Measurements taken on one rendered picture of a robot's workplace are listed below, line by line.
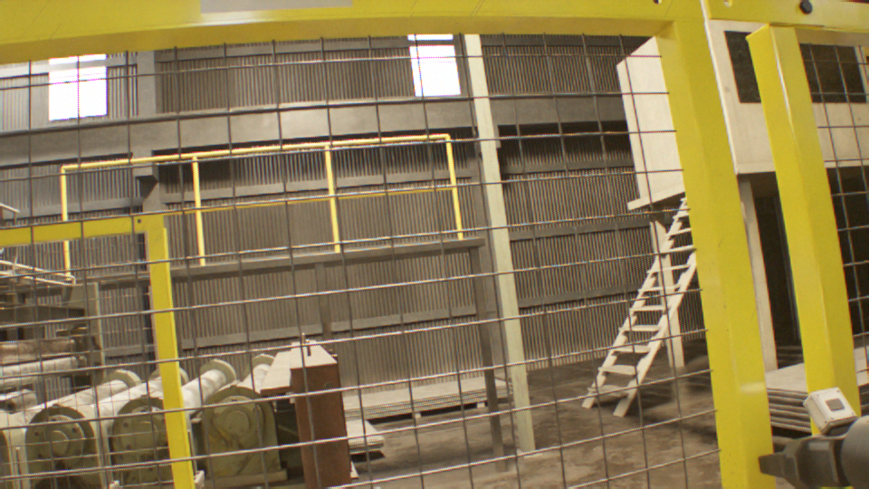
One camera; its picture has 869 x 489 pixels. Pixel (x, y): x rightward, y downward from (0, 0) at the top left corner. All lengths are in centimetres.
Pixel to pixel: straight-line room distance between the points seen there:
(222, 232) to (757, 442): 1108
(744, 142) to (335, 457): 727
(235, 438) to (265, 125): 907
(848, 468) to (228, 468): 212
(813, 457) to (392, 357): 1096
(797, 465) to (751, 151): 804
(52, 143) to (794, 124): 1144
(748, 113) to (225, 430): 770
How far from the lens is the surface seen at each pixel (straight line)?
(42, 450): 259
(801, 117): 93
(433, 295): 1169
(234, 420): 239
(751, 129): 882
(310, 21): 69
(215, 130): 1117
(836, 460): 74
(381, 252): 513
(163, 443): 246
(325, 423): 226
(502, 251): 572
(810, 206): 90
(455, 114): 1159
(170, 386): 192
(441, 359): 1174
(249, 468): 247
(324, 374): 224
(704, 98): 83
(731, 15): 90
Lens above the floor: 149
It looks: 5 degrees up
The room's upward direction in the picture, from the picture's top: 7 degrees counter-clockwise
